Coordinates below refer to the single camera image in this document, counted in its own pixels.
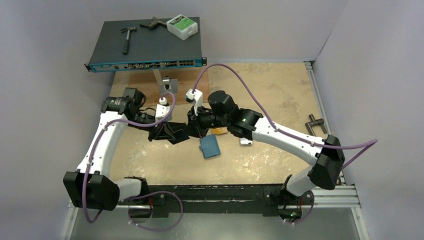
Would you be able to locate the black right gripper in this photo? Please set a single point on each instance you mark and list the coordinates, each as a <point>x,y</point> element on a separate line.
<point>195,125</point>

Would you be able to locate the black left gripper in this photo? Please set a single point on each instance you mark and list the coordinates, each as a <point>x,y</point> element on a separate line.
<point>164,131</point>

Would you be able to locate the blue leather card holder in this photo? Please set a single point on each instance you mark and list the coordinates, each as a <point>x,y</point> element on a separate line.
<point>209,146</point>

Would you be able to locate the orange credit card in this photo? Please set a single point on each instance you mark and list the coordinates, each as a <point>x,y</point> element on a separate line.
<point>219,131</point>

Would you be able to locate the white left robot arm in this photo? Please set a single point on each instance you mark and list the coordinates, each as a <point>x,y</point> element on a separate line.
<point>89,186</point>

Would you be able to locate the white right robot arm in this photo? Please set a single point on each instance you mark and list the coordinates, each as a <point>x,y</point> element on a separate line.
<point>323,155</point>

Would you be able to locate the brown wooden board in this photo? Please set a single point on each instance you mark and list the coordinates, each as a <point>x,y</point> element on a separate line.
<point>145,81</point>

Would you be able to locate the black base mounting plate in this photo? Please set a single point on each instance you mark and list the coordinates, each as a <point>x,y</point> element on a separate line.
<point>268,200</point>

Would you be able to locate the white green plastic box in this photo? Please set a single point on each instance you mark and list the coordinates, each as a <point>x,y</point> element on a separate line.
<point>183,27</point>

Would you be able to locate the dark metal clamp tool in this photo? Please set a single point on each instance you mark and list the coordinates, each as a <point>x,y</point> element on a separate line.
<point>154,24</point>

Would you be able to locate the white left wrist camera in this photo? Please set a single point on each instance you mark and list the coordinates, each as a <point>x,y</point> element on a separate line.
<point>162,109</point>

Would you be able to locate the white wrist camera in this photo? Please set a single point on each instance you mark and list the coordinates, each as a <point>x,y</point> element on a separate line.
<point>162,109</point>
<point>194,97</point>

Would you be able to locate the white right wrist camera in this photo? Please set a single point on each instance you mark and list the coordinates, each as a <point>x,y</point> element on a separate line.
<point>194,97</point>

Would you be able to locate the grey metal stand bracket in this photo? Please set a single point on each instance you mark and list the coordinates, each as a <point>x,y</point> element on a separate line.
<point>165,83</point>

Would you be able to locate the blue network switch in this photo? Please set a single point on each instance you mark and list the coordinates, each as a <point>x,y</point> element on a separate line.
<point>148,49</point>

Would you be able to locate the black handled hammer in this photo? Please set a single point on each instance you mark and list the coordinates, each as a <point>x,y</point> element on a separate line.
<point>126,45</point>

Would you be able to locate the grey metal pipe handle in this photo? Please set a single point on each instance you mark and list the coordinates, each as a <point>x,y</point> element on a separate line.
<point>315,122</point>

